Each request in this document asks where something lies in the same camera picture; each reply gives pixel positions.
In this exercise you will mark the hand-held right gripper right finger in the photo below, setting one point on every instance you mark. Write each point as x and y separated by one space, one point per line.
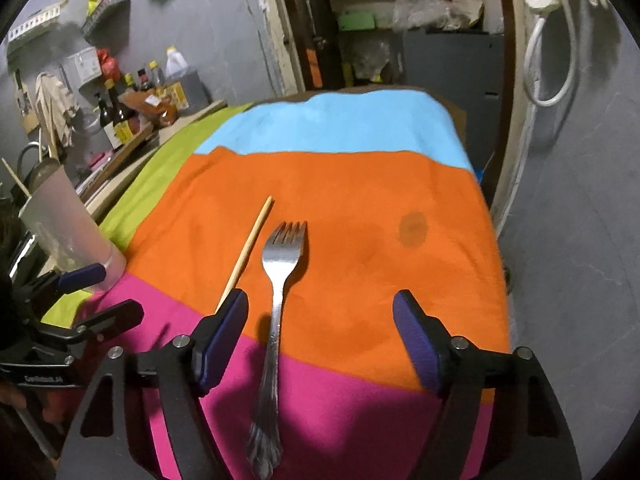
412 330

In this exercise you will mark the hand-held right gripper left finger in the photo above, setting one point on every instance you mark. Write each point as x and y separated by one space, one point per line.
225 345

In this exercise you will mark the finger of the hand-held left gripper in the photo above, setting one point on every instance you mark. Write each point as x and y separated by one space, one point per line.
82 277
115 312

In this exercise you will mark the white plastic cup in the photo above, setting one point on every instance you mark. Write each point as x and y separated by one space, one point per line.
75 240

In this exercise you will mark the thin wooden chopstick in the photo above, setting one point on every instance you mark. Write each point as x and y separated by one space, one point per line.
247 250
15 176

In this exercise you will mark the silver metal fork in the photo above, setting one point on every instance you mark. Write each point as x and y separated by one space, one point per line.
282 260

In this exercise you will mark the colourful striped cloth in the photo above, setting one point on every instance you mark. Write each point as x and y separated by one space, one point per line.
375 185

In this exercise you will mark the wooden cutting board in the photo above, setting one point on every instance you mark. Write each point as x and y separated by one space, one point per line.
150 141

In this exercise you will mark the small dark sauce bottle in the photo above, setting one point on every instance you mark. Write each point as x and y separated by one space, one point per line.
104 117

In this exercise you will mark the large dark sauce bottle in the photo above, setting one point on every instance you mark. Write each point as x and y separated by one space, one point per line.
120 117

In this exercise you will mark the hanging beige towel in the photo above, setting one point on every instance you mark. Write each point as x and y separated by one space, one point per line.
57 105

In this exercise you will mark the red packet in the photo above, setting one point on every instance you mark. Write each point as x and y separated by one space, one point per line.
107 64

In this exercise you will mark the yellow cap sauce bottle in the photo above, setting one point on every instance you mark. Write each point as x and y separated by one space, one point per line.
156 75

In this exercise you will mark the grey box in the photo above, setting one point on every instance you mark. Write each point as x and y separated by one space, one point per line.
194 89

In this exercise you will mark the clear plastic oil jug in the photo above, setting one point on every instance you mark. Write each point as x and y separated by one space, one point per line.
175 64

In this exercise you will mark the grey metal cabinet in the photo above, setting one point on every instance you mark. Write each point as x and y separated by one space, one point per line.
450 70

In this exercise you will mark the green box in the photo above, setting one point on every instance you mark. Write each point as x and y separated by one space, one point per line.
356 21

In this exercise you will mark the clear plastic bag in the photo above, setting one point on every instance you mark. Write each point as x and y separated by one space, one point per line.
430 10

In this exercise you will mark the white wall container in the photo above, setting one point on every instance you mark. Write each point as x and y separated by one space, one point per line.
86 65

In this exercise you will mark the white perforated wall rail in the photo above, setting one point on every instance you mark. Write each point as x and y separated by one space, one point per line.
35 22

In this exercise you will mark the metal wall rack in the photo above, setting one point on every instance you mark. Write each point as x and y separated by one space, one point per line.
107 7

